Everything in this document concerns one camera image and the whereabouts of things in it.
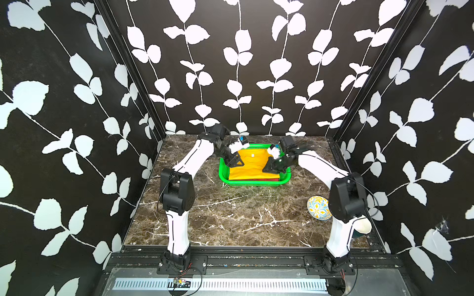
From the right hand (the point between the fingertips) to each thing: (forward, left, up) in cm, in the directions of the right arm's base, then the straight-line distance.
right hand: (262, 166), depth 90 cm
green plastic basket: (-1, +19, -3) cm, 20 cm away
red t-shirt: (-3, +1, -7) cm, 8 cm away
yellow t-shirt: (+11, +3, -9) cm, 14 cm away
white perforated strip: (-47, +17, -13) cm, 52 cm away
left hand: (+4, +11, +4) cm, 12 cm away
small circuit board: (-47, +33, -13) cm, 59 cm away
